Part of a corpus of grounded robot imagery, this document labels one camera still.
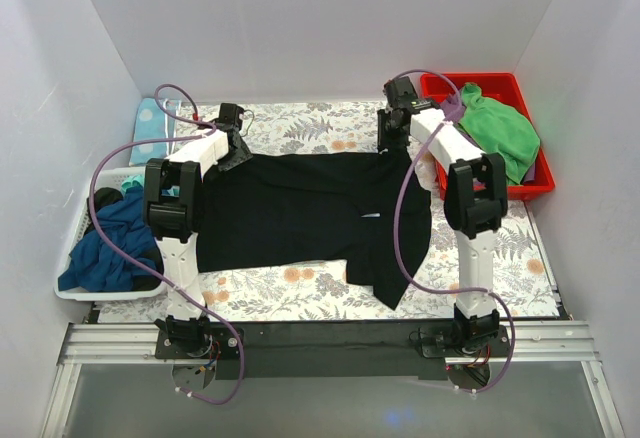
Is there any white laundry basket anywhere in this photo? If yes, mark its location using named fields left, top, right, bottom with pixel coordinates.
left=54, top=166, right=165, bottom=301

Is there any black t-shirt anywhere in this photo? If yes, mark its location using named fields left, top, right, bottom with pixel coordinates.
left=197, top=150, right=432, bottom=309

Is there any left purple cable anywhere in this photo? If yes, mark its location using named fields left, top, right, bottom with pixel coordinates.
left=88, top=83, right=247, bottom=404

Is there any aluminium mounting rail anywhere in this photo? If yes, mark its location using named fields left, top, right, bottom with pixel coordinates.
left=43, top=320, right=624, bottom=437

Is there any blue polka dot cloth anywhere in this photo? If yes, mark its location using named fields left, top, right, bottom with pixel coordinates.
left=129, top=98, right=176, bottom=166

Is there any red plastic bin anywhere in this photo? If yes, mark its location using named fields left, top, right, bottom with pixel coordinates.
left=419, top=72, right=555, bottom=201

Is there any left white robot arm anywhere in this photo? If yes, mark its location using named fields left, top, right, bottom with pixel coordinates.
left=143, top=103, right=251, bottom=358

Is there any teal t-shirt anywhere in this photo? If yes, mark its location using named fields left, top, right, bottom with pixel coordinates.
left=120, top=174, right=144, bottom=195

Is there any floral table mat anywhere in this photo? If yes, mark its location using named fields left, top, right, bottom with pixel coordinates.
left=97, top=100, right=562, bottom=323

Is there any purple t-shirt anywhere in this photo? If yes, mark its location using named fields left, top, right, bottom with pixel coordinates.
left=439, top=95, right=539, bottom=187

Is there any blue t-shirt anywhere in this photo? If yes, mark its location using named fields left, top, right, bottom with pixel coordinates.
left=58, top=187, right=163, bottom=293

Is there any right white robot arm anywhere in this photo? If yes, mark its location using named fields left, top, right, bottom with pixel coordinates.
left=378, top=75, right=508, bottom=356

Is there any green t-shirt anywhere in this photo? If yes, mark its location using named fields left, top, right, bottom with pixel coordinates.
left=457, top=82, right=542, bottom=185

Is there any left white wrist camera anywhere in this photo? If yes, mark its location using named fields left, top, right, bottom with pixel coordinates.
left=194, top=119, right=217, bottom=139

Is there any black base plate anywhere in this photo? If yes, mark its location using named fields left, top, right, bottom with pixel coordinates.
left=154, top=319, right=509, bottom=380

